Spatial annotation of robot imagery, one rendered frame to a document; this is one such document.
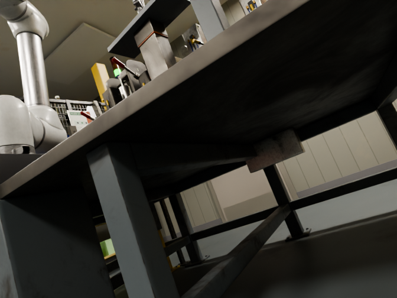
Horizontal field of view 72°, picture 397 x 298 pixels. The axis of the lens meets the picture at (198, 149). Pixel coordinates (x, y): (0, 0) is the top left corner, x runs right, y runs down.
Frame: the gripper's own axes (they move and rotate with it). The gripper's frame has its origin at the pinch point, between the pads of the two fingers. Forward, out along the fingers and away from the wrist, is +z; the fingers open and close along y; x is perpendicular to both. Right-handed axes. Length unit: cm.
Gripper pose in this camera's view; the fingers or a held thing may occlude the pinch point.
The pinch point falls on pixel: (144, 18)
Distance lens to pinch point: 122.8
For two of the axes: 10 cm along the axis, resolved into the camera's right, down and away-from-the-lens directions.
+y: 2.3, 1.0, 9.7
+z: 3.5, 9.2, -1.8
